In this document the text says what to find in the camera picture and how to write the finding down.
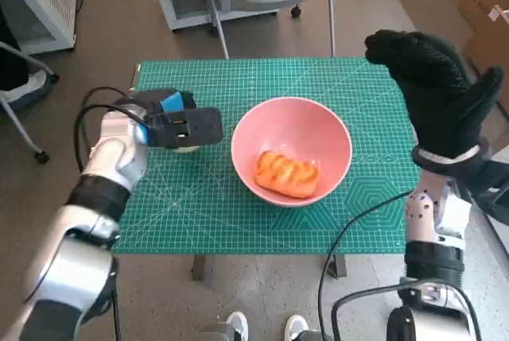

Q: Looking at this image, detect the bare left robot hand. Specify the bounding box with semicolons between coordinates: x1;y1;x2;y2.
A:
133;87;197;118

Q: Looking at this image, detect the pink bowl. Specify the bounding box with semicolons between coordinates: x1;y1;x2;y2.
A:
231;96;354;208

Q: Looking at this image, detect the grey chair with metal legs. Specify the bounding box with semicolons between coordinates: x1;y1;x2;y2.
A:
0;41;60;165

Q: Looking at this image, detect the black jacket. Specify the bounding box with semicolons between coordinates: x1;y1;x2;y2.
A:
0;2;32;94

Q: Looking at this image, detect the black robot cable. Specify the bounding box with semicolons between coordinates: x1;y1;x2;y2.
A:
317;189;417;341
331;280;476;341
74;86;150;177

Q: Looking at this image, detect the cardboard box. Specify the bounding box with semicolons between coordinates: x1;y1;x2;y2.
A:
457;0;509;83

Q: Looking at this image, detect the black table leg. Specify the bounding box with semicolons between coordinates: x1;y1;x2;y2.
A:
192;255;216;290
328;254;348;278

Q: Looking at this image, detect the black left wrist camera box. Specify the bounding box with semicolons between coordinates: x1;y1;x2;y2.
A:
147;106;223;149

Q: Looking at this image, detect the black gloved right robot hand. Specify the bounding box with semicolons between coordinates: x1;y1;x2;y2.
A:
363;29;504;159

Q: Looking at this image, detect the orange braided toy bread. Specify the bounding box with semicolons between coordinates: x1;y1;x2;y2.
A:
254;149;321;200

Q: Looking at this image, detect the green cutting mat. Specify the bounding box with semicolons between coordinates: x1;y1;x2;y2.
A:
113;57;422;257

